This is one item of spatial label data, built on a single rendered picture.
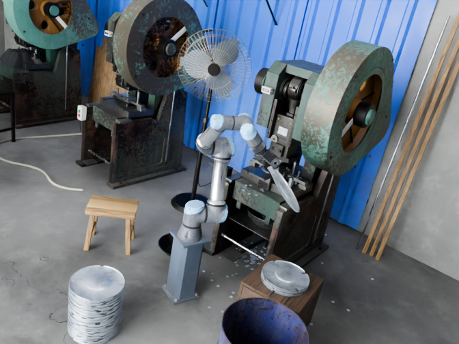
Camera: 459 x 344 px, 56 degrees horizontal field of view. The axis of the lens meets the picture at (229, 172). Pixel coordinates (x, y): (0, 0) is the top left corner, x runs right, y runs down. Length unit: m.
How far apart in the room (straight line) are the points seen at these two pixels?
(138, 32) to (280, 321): 2.36
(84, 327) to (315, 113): 1.71
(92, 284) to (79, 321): 0.20
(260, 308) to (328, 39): 2.57
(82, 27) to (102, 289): 3.55
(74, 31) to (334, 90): 3.56
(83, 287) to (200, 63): 1.89
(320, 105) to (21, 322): 2.06
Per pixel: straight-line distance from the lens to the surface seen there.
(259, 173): 2.93
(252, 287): 2.58
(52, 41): 5.21
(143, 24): 3.58
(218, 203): 2.60
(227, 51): 3.43
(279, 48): 4.38
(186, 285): 2.85
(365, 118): 2.73
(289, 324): 2.35
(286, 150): 2.98
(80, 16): 5.36
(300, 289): 2.62
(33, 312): 2.85
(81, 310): 2.48
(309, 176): 3.23
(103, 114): 4.18
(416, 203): 4.04
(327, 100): 2.44
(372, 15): 3.98
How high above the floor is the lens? 1.92
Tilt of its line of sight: 23 degrees down
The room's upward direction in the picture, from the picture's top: 11 degrees clockwise
